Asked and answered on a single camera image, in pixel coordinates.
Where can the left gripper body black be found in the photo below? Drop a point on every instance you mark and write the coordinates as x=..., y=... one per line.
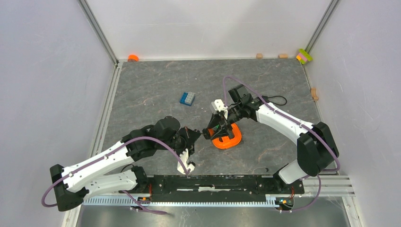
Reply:
x=184, y=132

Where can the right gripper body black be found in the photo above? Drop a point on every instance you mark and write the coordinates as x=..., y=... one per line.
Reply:
x=222, y=118

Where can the orange black padlock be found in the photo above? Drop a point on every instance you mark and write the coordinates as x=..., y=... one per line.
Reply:
x=209, y=134

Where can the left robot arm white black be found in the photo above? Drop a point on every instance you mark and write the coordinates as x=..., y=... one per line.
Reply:
x=76, y=183

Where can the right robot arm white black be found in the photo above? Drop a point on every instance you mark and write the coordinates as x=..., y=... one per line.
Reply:
x=315, y=145

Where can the blue grey toy brick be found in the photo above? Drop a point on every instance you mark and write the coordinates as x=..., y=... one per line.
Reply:
x=187, y=98

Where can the wooden arch piece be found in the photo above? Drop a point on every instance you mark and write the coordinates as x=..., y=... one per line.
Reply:
x=314, y=95

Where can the green pink brick stack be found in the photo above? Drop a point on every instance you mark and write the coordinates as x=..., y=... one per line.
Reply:
x=303, y=57

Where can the orange ring toy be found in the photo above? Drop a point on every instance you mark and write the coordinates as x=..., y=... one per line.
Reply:
x=226, y=142

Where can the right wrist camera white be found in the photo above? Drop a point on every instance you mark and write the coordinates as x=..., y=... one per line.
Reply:
x=218, y=106

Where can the black cable loop lock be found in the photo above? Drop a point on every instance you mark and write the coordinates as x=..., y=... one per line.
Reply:
x=278, y=100

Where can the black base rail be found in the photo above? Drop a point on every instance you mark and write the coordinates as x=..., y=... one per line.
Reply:
x=214, y=188

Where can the white toothed cable duct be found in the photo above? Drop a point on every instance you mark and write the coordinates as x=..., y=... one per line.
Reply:
x=124, y=200

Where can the orange cap at wall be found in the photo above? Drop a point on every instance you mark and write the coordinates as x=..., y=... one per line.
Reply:
x=132, y=58

